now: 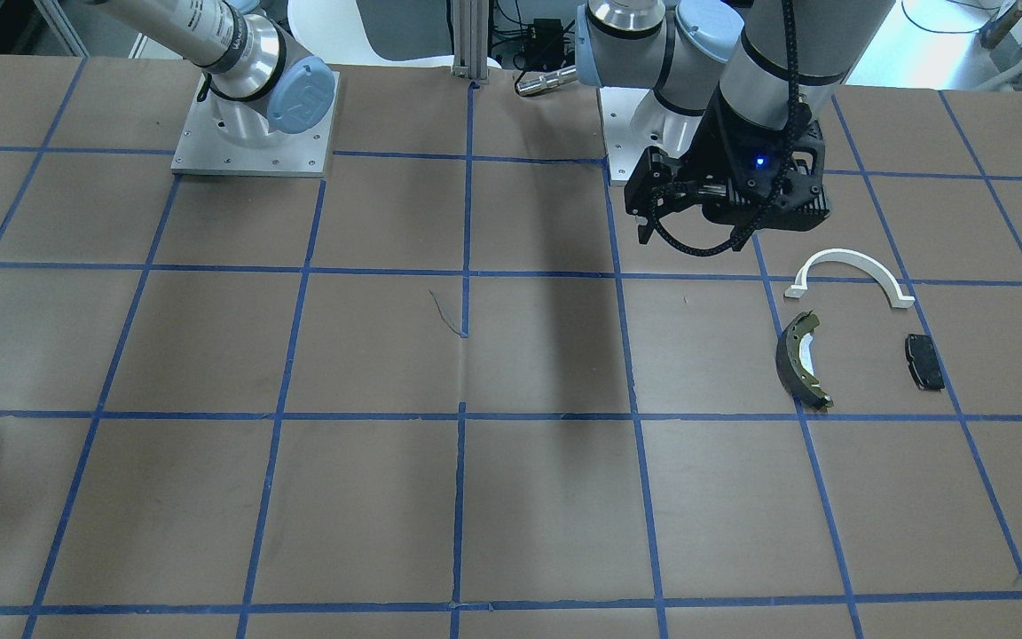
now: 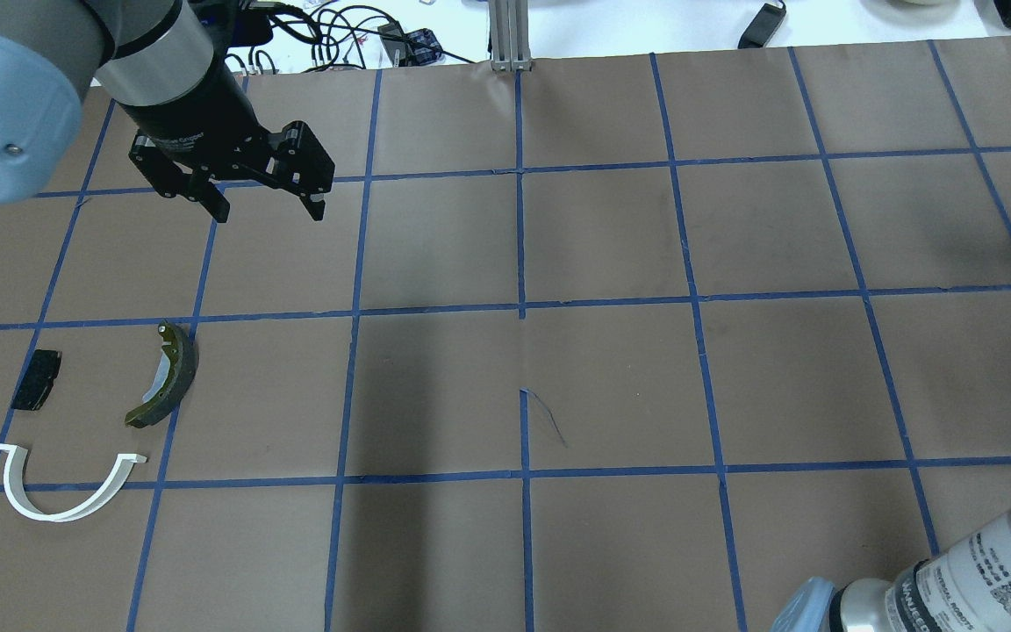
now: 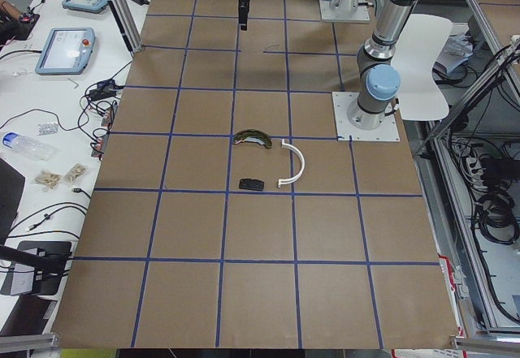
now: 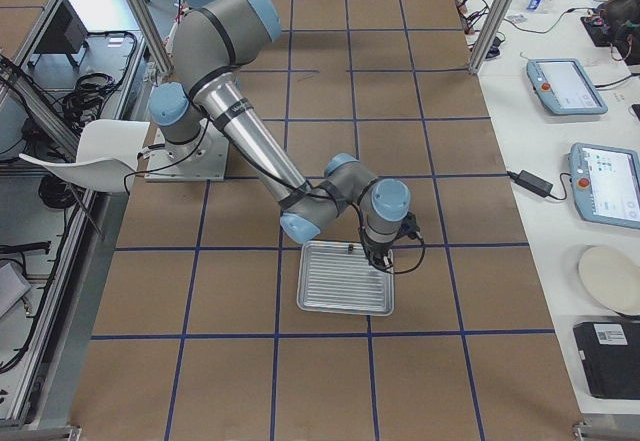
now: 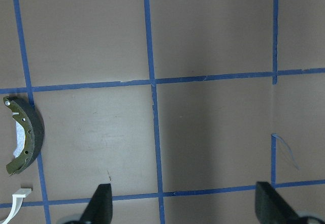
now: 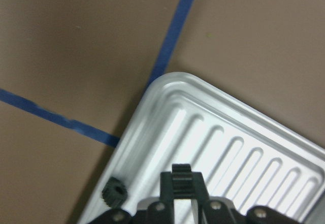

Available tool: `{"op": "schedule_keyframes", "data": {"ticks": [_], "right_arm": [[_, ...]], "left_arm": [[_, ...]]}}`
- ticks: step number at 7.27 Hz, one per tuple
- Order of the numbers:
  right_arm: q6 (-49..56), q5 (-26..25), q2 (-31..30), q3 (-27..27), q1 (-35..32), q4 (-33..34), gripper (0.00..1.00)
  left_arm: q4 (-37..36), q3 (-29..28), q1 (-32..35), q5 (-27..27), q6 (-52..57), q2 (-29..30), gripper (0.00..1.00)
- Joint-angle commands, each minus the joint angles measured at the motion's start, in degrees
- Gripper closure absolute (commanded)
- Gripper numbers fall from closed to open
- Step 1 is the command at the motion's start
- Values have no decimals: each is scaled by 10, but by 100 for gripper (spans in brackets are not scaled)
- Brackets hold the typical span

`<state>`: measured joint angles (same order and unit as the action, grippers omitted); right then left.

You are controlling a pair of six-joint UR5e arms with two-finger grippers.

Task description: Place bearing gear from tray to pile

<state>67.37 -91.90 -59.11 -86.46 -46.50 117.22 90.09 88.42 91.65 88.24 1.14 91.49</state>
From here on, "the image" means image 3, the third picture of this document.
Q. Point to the black brake pad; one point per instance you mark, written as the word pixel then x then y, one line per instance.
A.
pixel 249 184

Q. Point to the near teach pendant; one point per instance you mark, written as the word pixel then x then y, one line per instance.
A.
pixel 66 51

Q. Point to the white plastic chair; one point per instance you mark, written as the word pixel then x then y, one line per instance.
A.
pixel 417 49

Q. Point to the clear plastic water bottle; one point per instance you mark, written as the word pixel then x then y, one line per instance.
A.
pixel 26 146

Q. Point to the bag of small parts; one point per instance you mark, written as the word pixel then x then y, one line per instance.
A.
pixel 48 180

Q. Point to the aluminium frame post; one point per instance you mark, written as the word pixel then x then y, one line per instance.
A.
pixel 126 25

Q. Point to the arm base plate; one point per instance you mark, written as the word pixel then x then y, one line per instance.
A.
pixel 345 11
pixel 354 125

